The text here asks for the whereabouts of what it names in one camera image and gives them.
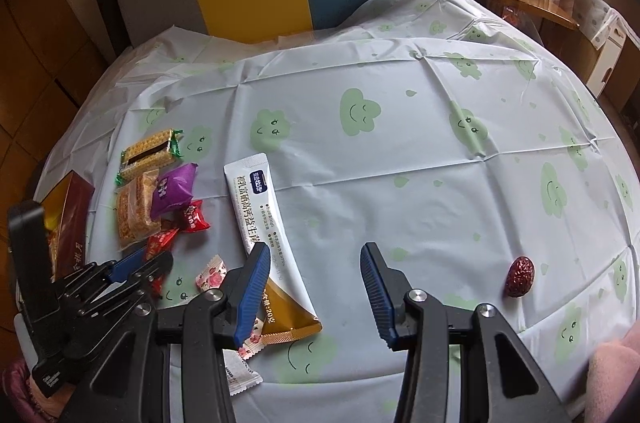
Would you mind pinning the red date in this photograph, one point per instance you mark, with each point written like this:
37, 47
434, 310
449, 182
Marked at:
520, 277

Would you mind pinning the white and gold sachet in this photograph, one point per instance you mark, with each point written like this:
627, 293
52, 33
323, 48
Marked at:
252, 198

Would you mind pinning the red candy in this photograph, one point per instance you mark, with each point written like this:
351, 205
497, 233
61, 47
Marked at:
192, 217
161, 243

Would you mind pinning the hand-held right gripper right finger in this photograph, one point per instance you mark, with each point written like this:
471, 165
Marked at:
374, 288

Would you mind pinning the white cabinet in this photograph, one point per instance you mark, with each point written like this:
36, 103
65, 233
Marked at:
607, 38

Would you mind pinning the purple snack packet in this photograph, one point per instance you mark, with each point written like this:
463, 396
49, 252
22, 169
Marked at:
172, 189

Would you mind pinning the small white packet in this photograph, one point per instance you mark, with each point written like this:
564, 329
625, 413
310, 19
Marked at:
242, 373

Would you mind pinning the cloud-print plastic sheet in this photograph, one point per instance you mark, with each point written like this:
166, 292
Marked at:
400, 143

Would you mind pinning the pink floral nougat packet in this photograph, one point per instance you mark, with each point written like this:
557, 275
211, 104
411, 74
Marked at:
254, 338
210, 275

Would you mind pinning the brown gift box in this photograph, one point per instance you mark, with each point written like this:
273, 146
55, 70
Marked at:
70, 213

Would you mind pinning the person's left forearm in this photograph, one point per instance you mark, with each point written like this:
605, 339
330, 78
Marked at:
25, 393

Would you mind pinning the green-edged cracker packet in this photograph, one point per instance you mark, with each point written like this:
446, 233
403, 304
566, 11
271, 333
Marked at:
150, 150

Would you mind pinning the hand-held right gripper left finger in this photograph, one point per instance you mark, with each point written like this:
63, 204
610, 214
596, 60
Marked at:
256, 283

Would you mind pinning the pink blanket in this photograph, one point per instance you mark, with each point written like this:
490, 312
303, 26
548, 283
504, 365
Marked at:
617, 383

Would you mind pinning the orange biscuit packet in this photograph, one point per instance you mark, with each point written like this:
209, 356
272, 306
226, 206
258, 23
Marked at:
136, 208

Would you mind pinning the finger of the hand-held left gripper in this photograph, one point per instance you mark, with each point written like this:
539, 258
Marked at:
125, 264
142, 275

